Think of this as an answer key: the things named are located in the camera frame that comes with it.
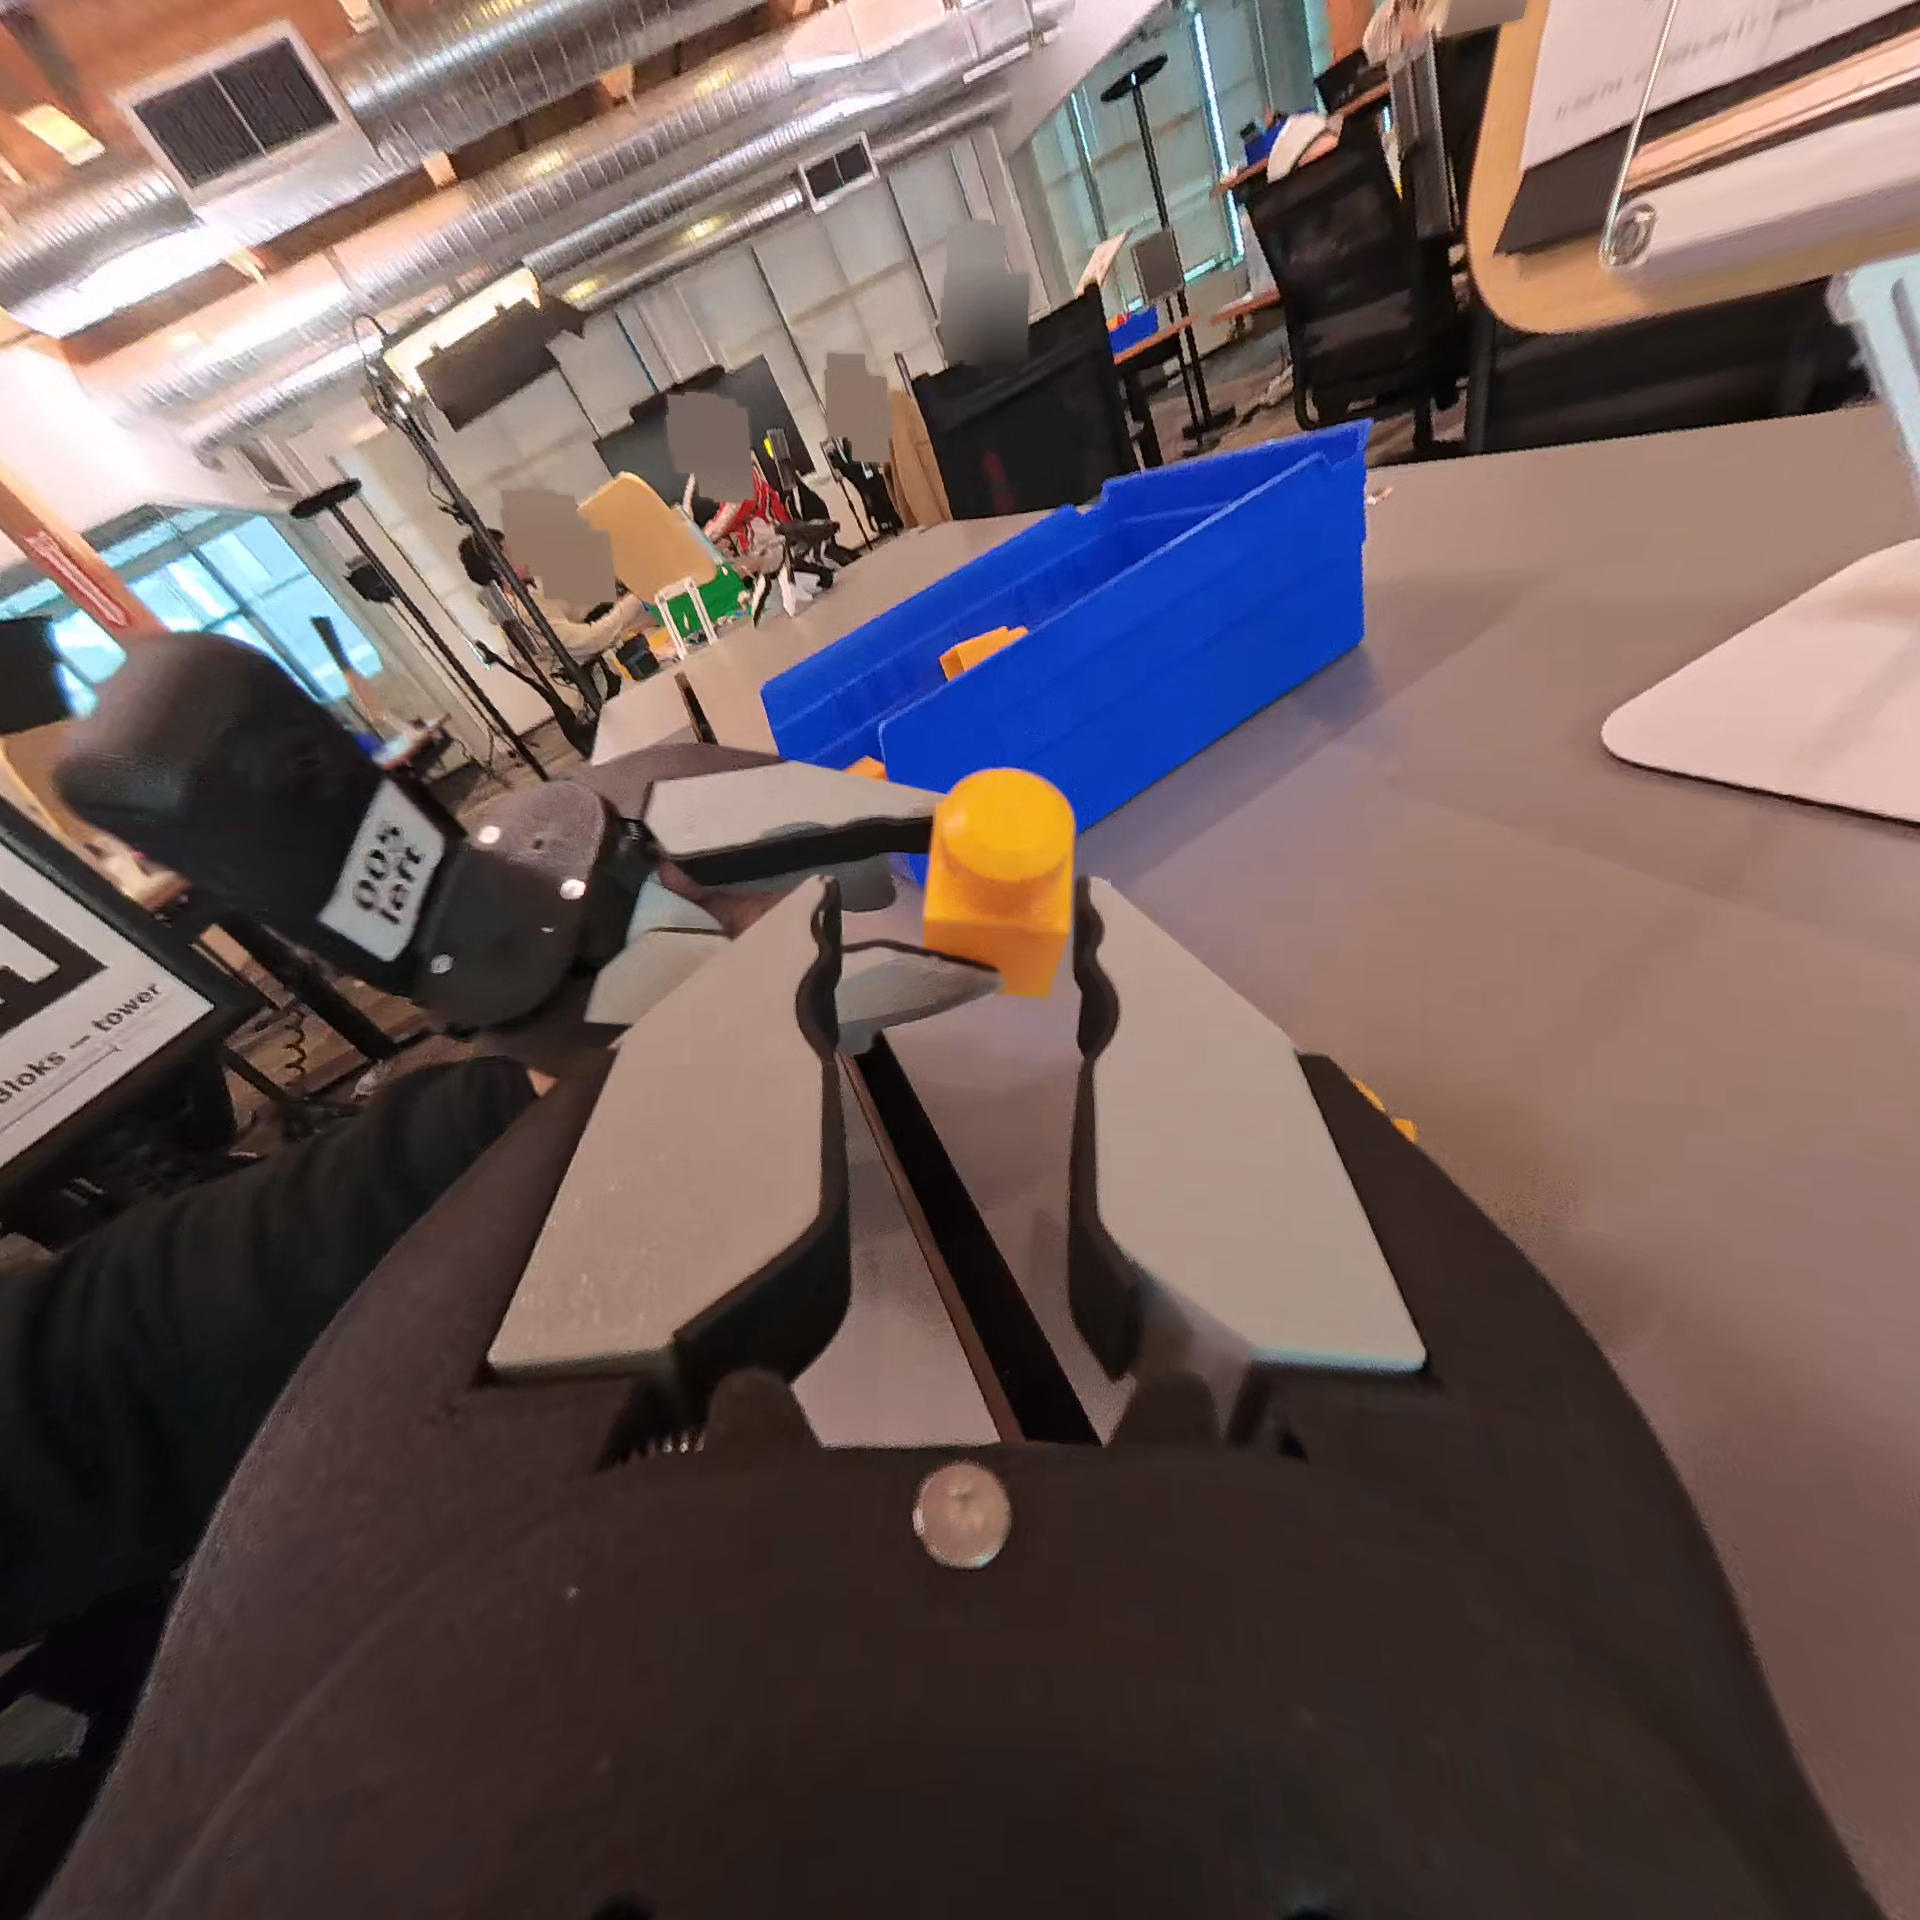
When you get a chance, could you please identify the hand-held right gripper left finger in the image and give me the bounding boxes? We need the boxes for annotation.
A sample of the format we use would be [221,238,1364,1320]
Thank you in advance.
[485,877,855,1390]

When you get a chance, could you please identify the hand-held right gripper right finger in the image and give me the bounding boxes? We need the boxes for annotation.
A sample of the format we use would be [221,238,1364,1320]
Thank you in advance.
[1066,877,1431,1384]

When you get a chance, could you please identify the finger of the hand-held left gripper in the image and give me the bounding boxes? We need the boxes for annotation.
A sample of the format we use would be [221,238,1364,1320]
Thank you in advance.
[579,870,1007,1057]
[643,758,951,888]

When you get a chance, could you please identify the pile of mega blocks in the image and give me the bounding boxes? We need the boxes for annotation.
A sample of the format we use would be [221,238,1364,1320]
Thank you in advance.
[843,624,1033,784]

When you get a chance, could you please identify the blue plastic bin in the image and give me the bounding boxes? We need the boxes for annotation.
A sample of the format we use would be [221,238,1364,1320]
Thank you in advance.
[758,419,1375,869]

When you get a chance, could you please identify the person's left forearm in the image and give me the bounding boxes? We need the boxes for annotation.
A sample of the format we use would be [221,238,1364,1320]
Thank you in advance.
[0,1053,545,1651]

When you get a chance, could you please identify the green box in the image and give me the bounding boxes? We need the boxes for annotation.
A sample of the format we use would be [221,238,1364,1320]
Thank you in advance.
[655,566,749,649]

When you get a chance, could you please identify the black framed sign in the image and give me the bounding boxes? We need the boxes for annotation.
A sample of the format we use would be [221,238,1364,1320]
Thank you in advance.
[0,790,270,1209]

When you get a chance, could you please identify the black office chair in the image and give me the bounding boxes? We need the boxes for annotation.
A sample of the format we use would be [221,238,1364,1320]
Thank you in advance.
[909,288,1145,521]
[1241,112,1469,431]

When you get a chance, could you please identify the studio light panel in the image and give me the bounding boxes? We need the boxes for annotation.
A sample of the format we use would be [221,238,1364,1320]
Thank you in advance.
[379,291,590,431]

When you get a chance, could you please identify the large ceiling air vent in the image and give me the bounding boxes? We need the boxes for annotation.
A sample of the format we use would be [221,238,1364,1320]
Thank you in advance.
[116,27,350,192]

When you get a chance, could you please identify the black floor lamp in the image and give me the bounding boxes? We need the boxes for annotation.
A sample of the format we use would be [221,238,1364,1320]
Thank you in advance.
[1099,54,1221,443]

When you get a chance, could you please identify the printed instruction sheet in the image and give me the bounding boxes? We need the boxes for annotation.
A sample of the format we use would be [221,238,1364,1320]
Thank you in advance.
[1519,0,1920,166]

